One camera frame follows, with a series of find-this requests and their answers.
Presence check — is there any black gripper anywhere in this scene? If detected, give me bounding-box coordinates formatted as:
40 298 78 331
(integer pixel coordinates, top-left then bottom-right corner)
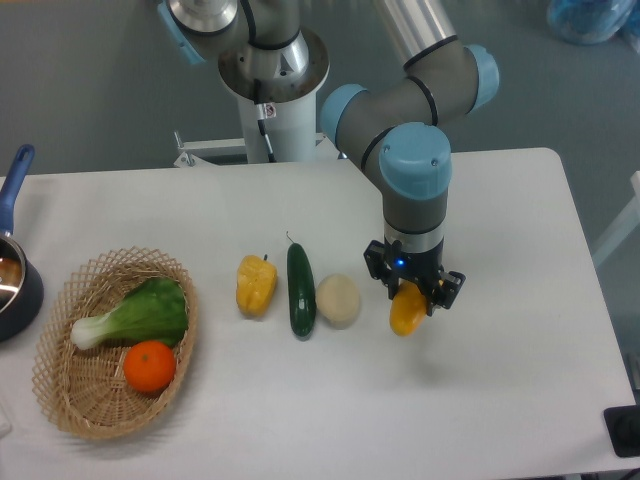
364 240 466 317

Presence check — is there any yellow mango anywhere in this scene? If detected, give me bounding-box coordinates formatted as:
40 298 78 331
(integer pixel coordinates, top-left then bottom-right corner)
389 282 428 337

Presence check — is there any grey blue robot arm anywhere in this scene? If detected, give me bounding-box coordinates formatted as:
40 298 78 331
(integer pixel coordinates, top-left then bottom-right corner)
158 1 500 309

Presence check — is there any woven wicker basket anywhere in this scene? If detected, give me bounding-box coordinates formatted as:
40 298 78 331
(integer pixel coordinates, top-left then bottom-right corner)
33 247 198 440

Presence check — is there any dark green cucumber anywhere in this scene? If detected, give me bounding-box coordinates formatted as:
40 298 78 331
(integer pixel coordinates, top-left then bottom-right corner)
286 232 317 340

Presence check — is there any yellow bell pepper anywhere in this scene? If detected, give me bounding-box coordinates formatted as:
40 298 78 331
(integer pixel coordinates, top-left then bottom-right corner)
236 255 278 318

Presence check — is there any black device at edge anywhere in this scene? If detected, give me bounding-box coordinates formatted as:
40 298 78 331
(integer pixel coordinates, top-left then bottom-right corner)
603 405 639 458

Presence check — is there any green bok choy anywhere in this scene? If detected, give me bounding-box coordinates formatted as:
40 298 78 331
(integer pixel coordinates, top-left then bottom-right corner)
70 277 189 350

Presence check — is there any orange fruit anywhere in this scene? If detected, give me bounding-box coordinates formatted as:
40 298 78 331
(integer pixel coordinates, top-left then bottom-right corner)
123 340 176 394

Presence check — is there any clear blue plastic bag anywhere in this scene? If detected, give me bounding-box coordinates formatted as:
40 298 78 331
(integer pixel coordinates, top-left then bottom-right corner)
546 0 639 53

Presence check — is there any white frame at right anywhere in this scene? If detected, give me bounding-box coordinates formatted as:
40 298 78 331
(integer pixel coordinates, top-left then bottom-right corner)
592 171 639 268

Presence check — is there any white table leg bracket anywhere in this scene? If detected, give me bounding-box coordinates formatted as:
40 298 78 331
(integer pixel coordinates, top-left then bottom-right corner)
173 131 347 168

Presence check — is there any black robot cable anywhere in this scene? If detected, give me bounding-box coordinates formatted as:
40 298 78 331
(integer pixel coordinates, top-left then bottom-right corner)
238 0 278 164

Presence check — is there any blue handled saucepan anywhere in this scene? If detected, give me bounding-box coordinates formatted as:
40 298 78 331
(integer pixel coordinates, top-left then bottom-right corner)
1 144 44 342

